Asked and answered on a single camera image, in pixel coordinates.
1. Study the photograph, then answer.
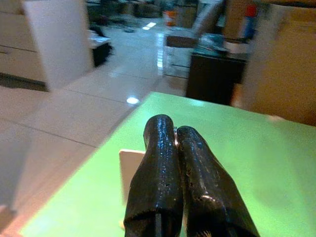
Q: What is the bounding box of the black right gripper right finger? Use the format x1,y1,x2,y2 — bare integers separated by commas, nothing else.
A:
176,125,261,237

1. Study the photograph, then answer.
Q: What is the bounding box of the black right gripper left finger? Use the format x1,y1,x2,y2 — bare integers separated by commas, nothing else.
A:
123,114,185,237

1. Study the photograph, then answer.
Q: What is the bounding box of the white key tag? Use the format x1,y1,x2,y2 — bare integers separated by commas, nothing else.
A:
118,149,147,206

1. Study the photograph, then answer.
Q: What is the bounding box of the green table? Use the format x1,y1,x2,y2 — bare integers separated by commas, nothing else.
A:
19,91,316,237

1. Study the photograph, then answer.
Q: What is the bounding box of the dark low cabinet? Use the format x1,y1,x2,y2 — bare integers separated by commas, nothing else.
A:
186,48,248,106

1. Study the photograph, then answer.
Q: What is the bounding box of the light wooden cabinet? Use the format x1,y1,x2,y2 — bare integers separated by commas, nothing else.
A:
242,0,316,127

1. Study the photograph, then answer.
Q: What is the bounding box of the orange and white container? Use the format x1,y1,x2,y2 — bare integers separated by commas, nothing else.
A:
163,10,176,27

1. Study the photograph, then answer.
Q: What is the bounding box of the red and blue container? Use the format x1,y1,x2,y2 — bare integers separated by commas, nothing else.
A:
242,4,258,40

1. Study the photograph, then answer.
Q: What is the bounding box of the white drawer unit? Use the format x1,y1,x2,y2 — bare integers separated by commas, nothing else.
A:
0,0,49,92

